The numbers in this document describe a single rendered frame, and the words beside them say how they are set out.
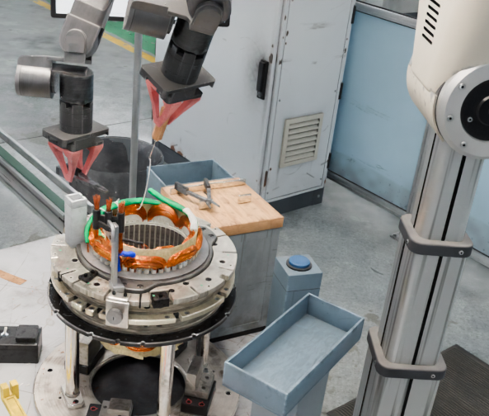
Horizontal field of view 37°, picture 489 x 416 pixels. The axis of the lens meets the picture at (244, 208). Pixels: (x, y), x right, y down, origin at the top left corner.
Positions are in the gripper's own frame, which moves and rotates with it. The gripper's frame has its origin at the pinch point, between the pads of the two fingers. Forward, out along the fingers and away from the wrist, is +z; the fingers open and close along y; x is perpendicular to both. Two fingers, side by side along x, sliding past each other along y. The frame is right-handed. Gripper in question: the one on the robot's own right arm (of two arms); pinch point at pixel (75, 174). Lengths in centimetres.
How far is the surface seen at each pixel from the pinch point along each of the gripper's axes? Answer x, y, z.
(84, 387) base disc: 13.6, 8.2, 36.5
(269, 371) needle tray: 49, 2, 13
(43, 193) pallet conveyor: -63, -40, 42
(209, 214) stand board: 13.5, -23.2, 10.1
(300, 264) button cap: 35.6, -24.5, 11.7
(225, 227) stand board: 19.0, -21.7, 10.1
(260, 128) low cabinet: -98, -192, 68
